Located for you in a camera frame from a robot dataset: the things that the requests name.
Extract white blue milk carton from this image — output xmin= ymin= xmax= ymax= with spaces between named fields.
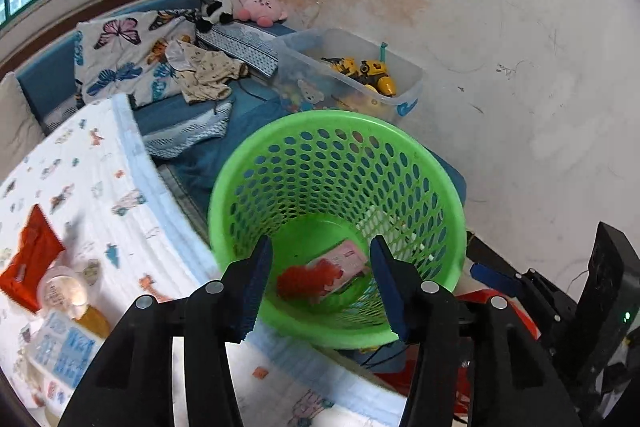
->
xmin=26 ymin=310 xmax=103 ymax=416

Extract orange red snack bag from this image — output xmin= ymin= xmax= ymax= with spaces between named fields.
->
xmin=0 ymin=205 xmax=65 ymax=313

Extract red mesh net bag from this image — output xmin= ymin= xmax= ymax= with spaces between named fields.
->
xmin=277 ymin=259 xmax=344 ymax=303

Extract pink snack wrapper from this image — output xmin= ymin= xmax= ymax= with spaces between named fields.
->
xmin=306 ymin=239 xmax=370 ymax=301

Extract patterned white tablecloth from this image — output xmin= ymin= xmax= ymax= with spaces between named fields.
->
xmin=1 ymin=95 xmax=405 ymax=426

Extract green plastic waste basket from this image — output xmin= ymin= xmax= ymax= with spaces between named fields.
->
xmin=207 ymin=108 xmax=469 ymax=351

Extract beige cushion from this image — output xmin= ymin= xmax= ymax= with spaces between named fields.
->
xmin=0 ymin=72 xmax=44 ymax=181

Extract beige crumpled clothes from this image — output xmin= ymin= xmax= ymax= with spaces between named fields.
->
xmin=165 ymin=40 xmax=250 ymax=105

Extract right butterfly pillow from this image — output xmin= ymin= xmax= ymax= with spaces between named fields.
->
xmin=74 ymin=9 xmax=196 ymax=108

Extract yellow toy truck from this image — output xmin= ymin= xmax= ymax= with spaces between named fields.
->
xmin=321 ymin=57 xmax=397 ymax=98

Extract striped grey cloth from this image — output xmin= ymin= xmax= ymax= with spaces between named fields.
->
xmin=196 ymin=23 xmax=278 ymax=78

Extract clear plastic toy bin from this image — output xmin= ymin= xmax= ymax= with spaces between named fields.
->
xmin=273 ymin=28 xmax=425 ymax=124

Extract pink plush toy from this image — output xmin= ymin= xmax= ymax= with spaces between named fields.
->
xmin=235 ymin=0 xmax=288 ymax=28

